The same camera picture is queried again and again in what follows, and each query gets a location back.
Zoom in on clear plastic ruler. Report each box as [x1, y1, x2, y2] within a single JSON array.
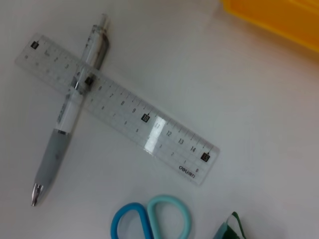
[[15, 32, 220, 186]]

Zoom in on blue teal scissors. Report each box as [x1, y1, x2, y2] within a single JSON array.
[[111, 194, 192, 239]]

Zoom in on green plastic wrapper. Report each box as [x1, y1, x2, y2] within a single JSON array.
[[213, 211, 248, 239]]

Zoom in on clear grey ballpoint pen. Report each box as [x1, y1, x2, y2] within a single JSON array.
[[30, 13, 111, 207]]

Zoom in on yellow plastic bin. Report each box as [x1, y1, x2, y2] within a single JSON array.
[[219, 0, 319, 60]]

